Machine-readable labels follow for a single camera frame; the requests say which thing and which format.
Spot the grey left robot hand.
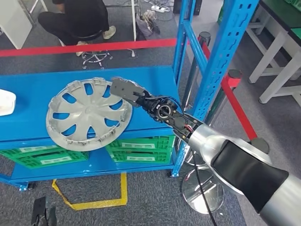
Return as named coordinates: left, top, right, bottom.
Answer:
left=46, top=207, right=57, bottom=226

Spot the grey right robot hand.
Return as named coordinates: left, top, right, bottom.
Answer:
left=109, top=76, right=146, bottom=108

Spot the silver plastic wheel hubcap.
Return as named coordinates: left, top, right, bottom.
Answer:
left=46, top=77, right=134, bottom=153

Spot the blue metal shelf rack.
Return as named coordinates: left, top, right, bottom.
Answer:
left=0, top=0, right=259, bottom=192

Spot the white plastic part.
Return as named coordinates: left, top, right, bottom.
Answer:
left=0, top=89, right=17, bottom=117

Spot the white workbench dark top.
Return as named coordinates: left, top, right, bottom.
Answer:
left=246, top=0, right=301, bottom=85

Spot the white workbench green top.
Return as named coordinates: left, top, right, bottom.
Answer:
left=259, top=28, right=301, bottom=108

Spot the black round stool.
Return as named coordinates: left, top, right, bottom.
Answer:
left=75, top=29, right=113, bottom=70

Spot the red barrier belt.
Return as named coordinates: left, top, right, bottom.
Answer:
left=220, top=76, right=258, bottom=141
left=0, top=38, right=191, bottom=58
left=200, top=41, right=211, bottom=60

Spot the grey bag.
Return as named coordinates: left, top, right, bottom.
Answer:
left=136, top=9, right=161, bottom=38

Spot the green plastic folding crate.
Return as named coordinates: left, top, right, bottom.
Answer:
left=106, top=136, right=176, bottom=153
left=14, top=150, right=90, bottom=170
left=0, top=145, right=60, bottom=157
left=110, top=149, right=174, bottom=164

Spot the white table leg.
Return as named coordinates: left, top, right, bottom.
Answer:
left=131, top=0, right=137, bottom=41

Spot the white power strip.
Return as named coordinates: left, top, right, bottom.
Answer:
left=150, top=4, right=171, bottom=13

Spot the person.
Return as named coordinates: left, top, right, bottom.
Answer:
left=37, top=0, right=117, bottom=57

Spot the yellow floor tape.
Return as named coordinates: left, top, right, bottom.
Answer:
left=51, top=173, right=128, bottom=211

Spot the black box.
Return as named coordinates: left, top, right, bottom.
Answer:
left=173, top=0, right=203, bottom=15

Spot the green crate stack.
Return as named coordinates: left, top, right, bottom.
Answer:
left=217, top=4, right=224, bottom=26

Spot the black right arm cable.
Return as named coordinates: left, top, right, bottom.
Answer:
left=191, top=149, right=218, bottom=226

